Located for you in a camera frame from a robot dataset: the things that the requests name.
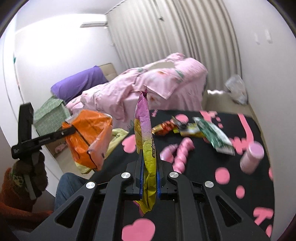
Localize purple pillow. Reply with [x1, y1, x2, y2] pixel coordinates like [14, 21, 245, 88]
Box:
[51, 66, 108, 103]

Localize cardboard box nightstand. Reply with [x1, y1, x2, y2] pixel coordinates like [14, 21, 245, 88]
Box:
[46, 137, 67, 157]

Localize black hair clip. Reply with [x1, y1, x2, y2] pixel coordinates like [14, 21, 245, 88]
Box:
[175, 120, 187, 130]

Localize orange snack bag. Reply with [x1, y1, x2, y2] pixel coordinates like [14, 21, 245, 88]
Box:
[62, 110, 113, 174]

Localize green white snack bag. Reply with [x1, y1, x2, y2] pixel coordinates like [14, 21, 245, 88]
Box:
[193, 117, 235, 156]

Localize pink beaded toy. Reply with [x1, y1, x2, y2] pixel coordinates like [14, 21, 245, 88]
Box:
[173, 137, 195, 174]

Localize red orange candy wrapper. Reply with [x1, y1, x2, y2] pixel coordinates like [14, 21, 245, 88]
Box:
[152, 120, 177, 136]

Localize clear plastic bag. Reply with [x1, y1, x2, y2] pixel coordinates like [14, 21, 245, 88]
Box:
[225, 74, 248, 105]

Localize orange sleeve forearm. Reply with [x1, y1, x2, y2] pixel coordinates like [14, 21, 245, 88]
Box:
[1, 168, 53, 232]

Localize pink bed duvet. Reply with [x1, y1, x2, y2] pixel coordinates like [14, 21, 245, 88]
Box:
[66, 53, 208, 130]

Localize clear pink plastic package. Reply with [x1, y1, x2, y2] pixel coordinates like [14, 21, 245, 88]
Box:
[159, 144, 178, 164]

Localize blue jeans leg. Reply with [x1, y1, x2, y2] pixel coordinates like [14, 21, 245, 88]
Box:
[54, 173, 88, 210]

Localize yellow pink snack wrapper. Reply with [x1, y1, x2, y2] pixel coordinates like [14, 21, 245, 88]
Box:
[134, 90, 157, 214]

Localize green patterned cloth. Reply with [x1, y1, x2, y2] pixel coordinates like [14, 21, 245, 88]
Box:
[33, 96, 70, 136]

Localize left hand in dark glove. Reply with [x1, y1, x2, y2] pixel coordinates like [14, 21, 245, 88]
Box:
[11, 151, 48, 200]

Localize beige bed headboard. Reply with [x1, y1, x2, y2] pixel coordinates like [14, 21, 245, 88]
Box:
[99, 63, 118, 82]

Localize yellow plastic trash bag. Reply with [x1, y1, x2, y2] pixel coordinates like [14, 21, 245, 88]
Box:
[75, 128, 128, 174]

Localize pink cylindrical container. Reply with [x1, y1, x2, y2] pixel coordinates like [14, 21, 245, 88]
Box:
[240, 142, 264, 175]

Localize white ribbed curtain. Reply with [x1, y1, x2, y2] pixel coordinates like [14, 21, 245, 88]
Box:
[106, 1, 242, 90]

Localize black round pink-patterned tablecloth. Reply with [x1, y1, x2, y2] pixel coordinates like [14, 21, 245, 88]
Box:
[90, 109, 276, 241]

